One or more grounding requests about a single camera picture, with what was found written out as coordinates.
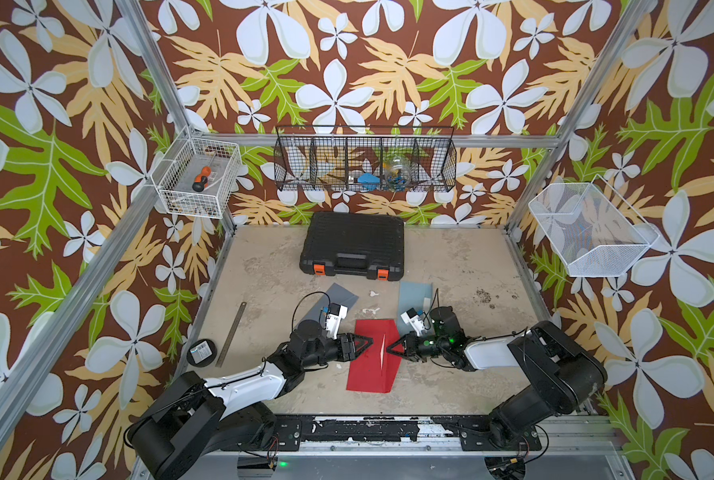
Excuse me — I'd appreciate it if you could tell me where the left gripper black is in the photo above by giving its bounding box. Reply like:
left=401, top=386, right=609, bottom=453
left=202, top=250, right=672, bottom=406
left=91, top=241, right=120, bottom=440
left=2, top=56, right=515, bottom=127
left=300, top=331, right=372, bottom=370

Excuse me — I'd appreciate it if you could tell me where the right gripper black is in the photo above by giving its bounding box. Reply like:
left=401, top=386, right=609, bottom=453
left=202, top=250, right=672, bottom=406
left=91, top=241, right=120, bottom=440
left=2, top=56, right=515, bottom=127
left=384, top=331, right=449, bottom=362

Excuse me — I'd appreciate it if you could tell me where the red envelope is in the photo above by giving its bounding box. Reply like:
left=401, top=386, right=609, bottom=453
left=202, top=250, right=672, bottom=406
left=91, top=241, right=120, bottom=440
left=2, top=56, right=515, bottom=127
left=346, top=319, right=401, bottom=394

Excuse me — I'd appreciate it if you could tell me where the grey envelope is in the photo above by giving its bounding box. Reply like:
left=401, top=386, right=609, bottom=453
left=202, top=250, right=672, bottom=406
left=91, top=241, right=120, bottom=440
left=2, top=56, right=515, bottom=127
left=300, top=283, right=359, bottom=322

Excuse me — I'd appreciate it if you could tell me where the light blue envelope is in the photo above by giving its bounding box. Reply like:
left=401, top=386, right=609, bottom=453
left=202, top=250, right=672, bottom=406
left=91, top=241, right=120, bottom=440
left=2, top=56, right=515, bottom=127
left=396, top=280, right=434, bottom=336

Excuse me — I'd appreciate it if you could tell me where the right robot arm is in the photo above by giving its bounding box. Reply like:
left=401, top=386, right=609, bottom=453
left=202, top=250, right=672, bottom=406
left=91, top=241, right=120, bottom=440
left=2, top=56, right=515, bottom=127
left=385, top=306, right=608, bottom=449

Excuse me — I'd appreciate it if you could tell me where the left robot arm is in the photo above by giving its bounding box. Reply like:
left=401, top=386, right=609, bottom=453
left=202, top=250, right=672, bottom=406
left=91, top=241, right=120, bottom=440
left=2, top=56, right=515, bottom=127
left=124, top=320, right=373, bottom=479

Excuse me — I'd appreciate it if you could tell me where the black tool case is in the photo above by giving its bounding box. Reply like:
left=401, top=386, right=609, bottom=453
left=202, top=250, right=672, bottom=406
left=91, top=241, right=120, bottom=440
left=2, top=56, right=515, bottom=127
left=299, top=212, right=405, bottom=281

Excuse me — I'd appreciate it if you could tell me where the metal ruler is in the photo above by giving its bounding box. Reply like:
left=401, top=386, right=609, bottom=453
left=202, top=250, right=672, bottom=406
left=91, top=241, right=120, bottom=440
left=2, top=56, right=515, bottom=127
left=215, top=301, right=247, bottom=368

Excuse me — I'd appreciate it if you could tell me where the black round tape measure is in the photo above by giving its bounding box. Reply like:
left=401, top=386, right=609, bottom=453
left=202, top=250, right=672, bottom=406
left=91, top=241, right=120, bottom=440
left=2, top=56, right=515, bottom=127
left=187, top=339, right=218, bottom=368

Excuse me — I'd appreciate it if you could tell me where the blue object in basket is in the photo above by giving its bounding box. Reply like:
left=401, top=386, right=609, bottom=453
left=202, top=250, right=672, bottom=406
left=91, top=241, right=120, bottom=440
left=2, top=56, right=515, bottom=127
left=357, top=173, right=381, bottom=192

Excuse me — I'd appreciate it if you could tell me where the clear jar in basket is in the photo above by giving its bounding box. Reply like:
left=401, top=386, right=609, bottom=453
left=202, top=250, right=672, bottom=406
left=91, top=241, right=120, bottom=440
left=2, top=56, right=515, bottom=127
left=383, top=154, right=411, bottom=192

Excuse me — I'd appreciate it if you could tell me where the orange black screwdriver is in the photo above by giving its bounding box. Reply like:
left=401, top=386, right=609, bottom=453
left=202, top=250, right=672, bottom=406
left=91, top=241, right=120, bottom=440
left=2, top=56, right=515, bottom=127
left=192, top=167, right=212, bottom=193

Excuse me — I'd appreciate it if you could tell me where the white mesh basket right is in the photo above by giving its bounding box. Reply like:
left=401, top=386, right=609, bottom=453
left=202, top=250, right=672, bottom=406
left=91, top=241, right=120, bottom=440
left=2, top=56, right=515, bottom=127
left=528, top=175, right=660, bottom=278

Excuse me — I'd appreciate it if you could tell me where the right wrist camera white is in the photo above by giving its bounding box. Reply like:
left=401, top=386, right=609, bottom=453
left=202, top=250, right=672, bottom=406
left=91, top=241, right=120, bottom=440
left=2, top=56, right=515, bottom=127
left=400, top=308, right=429, bottom=337

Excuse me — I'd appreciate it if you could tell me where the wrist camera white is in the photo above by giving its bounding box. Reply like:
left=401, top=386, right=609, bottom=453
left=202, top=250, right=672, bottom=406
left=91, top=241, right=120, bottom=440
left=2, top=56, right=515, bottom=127
left=325, top=303, right=348, bottom=339
left=400, top=308, right=429, bottom=337

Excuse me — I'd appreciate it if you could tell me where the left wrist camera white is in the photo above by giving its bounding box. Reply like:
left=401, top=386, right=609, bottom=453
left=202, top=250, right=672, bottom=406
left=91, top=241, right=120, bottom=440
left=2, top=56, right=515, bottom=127
left=325, top=303, right=348, bottom=339

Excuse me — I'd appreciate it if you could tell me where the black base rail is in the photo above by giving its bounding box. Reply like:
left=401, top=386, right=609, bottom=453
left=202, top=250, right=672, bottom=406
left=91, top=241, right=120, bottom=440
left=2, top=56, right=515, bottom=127
left=218, top=413, right=544, bottom=454

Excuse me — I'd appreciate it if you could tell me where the black wire basket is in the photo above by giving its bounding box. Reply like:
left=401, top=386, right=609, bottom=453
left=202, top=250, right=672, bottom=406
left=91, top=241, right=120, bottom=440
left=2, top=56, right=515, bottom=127
left=270, top=125, right=457, bottom=193

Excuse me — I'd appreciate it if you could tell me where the white wire basket left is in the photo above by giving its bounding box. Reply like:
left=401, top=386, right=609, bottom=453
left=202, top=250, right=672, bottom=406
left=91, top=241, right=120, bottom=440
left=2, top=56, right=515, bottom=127
left=152, top=128, right=243, bottom=219

